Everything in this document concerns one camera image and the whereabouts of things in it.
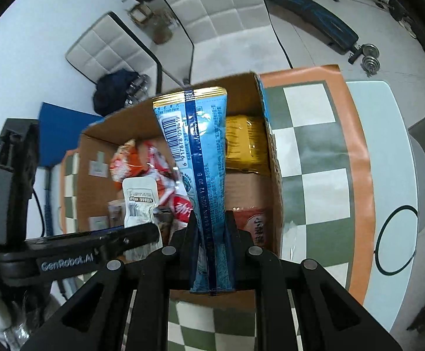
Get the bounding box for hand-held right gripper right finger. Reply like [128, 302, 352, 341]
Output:
[226, 210, 403, 351]

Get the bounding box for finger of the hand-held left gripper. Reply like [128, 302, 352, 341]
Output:
[51, 223, 162, 254]

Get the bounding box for black cable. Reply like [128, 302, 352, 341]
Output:
[32, 168, 53, 238]

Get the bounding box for blue foam mat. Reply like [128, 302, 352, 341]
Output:
[39, 102, 103, 169]

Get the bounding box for black weight plates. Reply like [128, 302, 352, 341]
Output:
[371, 0, 419, 40]

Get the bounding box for pink brown snack packet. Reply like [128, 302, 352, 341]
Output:
[231, 207, 272, 251]

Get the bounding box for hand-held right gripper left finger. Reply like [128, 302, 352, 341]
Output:
[22, 215, 199, 351]

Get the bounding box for blue snack packet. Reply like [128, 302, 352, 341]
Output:
[152, 87, 235, 295]

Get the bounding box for blue black weight bench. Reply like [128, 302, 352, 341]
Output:
[261, 0, 359, 63]

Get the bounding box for dark blue cloth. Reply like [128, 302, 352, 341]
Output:
[93, 69, 140, 116]

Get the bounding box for white sauce sachet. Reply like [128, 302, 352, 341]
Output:
[122, 176, 162, 260]

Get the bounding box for green white checkered tablecloth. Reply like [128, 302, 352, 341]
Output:
[61, 65, 376, 351]

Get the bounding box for large white quilted chair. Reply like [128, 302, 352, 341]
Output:
[155, 0, 293, 92]

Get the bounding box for yellow snack packet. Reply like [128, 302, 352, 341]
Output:
[225, 114, 271, 174]

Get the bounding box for brown cardboard box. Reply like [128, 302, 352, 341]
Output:
[62, 71, 284, 300]

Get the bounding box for small white quilted chair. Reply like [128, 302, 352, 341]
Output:
[65, 12, 162, 92]

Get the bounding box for small brown box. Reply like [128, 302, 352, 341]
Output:
[130, 3, 155, 27]

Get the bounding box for chrome dumbbell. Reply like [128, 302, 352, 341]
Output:
[362, 58, 381, 77]
[360, 44, 380, 59]

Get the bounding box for red white snack packet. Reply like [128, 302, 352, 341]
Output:
[110, 139, 151, 183]

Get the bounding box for clear plastic bag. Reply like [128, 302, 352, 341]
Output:
[0, 289, 54, 351]

